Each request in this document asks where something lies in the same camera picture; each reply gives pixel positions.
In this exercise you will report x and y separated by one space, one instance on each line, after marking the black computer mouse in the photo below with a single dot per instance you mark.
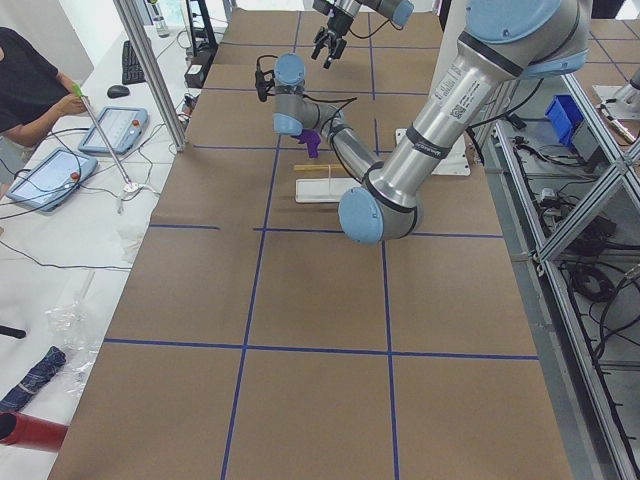
117 91

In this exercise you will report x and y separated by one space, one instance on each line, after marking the folded dark blue umbrella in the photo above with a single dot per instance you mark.
35 379

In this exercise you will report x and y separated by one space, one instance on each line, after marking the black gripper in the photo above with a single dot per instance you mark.
338 22

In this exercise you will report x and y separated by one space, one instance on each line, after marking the far blue teach pendant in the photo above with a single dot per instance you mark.
122 126

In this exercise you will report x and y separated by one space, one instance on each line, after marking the near blue teach pendant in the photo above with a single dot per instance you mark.
48 184

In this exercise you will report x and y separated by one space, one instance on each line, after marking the blue storage bin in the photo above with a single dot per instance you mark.
565 116

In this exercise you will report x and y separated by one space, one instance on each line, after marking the red cylinder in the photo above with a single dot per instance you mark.
28 432

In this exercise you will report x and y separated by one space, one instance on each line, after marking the clear plastic bag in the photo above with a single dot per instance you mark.
76 336

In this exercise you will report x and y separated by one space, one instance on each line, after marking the green handled reacher stick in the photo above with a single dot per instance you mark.
131 188

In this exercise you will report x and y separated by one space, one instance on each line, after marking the small black box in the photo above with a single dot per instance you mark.
195 76

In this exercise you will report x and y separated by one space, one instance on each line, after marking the clear water bottle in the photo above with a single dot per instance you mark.
158 19

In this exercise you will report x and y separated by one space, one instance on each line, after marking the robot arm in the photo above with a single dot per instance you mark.
396 12
501 41

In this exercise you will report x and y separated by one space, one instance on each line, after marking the aluminium frame post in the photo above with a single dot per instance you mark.
133 26

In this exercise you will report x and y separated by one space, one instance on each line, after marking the black keyboard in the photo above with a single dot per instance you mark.
132 72

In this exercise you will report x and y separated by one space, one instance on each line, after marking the purple towel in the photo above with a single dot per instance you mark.
311 139

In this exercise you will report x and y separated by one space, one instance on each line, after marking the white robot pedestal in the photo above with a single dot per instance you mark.
456 163

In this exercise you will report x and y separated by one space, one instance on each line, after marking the blue teach pendant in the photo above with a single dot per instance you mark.
122 126
48 184

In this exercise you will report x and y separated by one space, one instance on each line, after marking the white base wooden towel rack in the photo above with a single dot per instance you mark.
326 189

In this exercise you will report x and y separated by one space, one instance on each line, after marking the person in black shirt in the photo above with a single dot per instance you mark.
34 95

